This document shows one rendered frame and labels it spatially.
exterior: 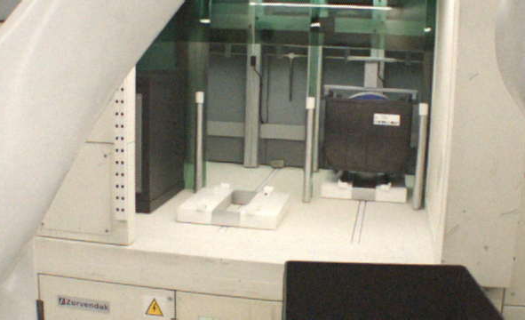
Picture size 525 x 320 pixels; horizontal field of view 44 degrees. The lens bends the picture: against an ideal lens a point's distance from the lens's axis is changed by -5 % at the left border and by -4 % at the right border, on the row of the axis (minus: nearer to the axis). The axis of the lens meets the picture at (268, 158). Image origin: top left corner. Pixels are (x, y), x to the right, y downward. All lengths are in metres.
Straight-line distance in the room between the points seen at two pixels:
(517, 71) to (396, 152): 1.01
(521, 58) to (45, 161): 0.44
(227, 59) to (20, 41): 1.62
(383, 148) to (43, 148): 1.27
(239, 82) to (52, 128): 1.63
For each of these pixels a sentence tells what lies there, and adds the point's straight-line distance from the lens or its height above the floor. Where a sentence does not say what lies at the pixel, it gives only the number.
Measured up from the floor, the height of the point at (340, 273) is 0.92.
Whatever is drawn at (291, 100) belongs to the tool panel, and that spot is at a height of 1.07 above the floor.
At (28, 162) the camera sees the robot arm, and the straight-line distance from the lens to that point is 0.47.
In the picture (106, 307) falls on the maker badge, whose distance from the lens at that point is 1.34.
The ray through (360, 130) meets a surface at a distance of 1.66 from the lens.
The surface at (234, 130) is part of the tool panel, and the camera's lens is 2.09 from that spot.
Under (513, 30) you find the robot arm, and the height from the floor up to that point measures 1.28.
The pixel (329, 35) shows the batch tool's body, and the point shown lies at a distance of 1.64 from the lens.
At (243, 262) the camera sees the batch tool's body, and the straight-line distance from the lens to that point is 1.22.
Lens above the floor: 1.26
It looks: 10 degrees down
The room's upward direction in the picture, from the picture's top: 2 degrees clockwise
